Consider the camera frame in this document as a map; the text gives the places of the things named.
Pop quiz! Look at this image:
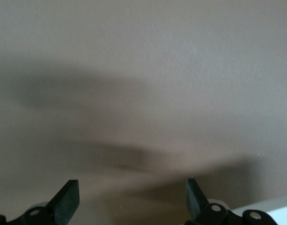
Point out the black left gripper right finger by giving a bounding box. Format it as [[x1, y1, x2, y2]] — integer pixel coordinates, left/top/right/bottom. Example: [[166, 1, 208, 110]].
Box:
[[181, 178, 240, 225]]

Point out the white plastic drawer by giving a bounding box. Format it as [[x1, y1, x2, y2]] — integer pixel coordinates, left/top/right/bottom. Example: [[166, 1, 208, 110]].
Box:
[[230, 194, 287, 225]]

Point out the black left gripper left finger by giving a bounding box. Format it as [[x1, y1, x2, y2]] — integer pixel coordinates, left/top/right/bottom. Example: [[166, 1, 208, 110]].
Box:
[[16, 179, 80, 225]]

